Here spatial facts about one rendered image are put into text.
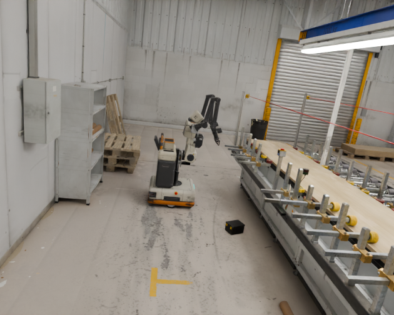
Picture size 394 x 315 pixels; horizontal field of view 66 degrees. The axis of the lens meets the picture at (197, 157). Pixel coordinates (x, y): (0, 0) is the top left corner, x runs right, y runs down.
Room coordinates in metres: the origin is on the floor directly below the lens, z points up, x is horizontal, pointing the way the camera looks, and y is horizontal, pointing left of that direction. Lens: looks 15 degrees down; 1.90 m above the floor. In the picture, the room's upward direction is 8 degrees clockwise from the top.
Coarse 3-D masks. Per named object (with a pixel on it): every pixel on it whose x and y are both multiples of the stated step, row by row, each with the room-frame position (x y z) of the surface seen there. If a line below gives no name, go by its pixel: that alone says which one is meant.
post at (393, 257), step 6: (390, 252) 1.51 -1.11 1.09; (390, 258) 1.50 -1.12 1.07; (390, 264) 1.48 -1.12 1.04; (384, 270) 1.51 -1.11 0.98; (390, 270) 1.49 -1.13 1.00; (378, 288) 1.51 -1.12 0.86; (384, 288) 1.49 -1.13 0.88; (378, 294) 1.49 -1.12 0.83; (384, 294) 1.49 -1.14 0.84; (378, 300) 1.48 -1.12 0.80; (372, 306) 1.51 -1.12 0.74; (378, 306) 1.49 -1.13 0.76
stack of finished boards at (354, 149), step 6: (342, 144) 9.86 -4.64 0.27; (348, 144) 9.78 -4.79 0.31; (354, 144) 9.93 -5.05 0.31; (348, 150) 9.49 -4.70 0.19; (354, 150) 9.23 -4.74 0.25; (360, 150) 9.21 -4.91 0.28; (366, 150) 9.25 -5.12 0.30; (372, 150) 9.31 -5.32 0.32; (378, 150) 9.46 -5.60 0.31; (384, 150) 9.61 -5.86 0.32; (390, 150) 9.77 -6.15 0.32; (378, 156) 9.31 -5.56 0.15; (384, 156) 9.34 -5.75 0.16; (390, 156) 9.37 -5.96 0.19
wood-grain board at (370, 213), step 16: (256, 144) 4.92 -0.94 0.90; (272, 144) 5.09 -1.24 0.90; (272, 160) 4.01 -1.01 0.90; (288, 160) 4.13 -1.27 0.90; (304, 160) 4.26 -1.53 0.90; (304, 176) 3.43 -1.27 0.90; (320, 176) 3.52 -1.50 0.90; (336, 176) 3.62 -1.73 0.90; (320, 192) 2.92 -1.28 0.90; (336, 192) 2.99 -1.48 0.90; (352, 192) 3.06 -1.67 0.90; (352, 208) 2.61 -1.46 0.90; (368, 208) 2.66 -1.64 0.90; (384, 208) 2.72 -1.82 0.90; (368, 224) 2.29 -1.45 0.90; (384, 224) 2.33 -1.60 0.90; (384, 240) 2.05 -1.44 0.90
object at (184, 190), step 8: (152, 176) 4.48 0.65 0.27; (152, 184) 4.12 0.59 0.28; (176, 184) 4.27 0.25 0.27; (184, 184) 4.29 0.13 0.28; (192, 184) 4.34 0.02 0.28; (152, 192) 3.96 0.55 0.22; (160, 192) 3.98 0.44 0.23; (168, 192) 3.99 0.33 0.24; (176, 192) 4.00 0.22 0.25; (184, 192) 4.03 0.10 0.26; (192, 192) 4.05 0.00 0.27; (152, 200) 3.96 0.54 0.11; (160, 200) 3.98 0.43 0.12; (168, 200) 3.99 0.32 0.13; (176, 200) 4.01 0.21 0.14; (184, 200) 4.02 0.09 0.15; (192, 200) 4.04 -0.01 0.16
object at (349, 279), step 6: (348, 276) 1.44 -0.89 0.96; (354, 276) 1.44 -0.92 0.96; (360, 276) 1.45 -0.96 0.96; (366, 276) 1.46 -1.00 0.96; (348, 282) 1.42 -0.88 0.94; (354, 282) 1.42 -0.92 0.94; (360, 282) 1.42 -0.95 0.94; (366, 282) 1.43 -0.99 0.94; (372, 282) 1.43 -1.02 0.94; (378, 282) 1.44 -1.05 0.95; (384, 282) 1.44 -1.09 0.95
